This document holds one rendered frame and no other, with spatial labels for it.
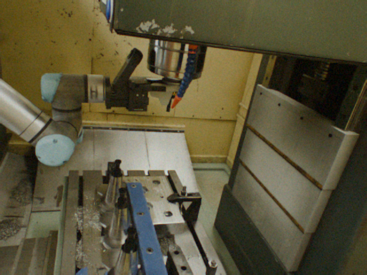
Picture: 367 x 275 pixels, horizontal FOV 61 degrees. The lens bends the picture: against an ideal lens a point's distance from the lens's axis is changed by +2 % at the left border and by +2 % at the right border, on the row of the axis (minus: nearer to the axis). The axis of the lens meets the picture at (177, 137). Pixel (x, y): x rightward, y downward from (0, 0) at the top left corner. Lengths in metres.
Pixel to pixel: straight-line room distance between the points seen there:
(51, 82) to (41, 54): 1.05
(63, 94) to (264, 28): 0.50
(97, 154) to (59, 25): 0.73
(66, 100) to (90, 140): 1.12
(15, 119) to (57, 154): 0.11
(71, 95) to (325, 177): 0.73
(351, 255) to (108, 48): 1.50
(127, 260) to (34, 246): 0.89
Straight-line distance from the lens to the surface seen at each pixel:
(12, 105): 0.74
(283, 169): 1.13
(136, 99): 0.86
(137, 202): 0.73
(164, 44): 0.80
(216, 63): 2.04
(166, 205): 1.14
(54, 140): 0.73
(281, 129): 1.13
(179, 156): 1.97
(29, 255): 1.35
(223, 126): 2.22
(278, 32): 0.61
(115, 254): 0.63
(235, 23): 0.56
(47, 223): 1.63
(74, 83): 0.83
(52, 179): 1.78
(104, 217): 0.71
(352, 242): 1.02
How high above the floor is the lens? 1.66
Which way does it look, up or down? 24 degrees down
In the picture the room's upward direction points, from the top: 10 degrees clockwise
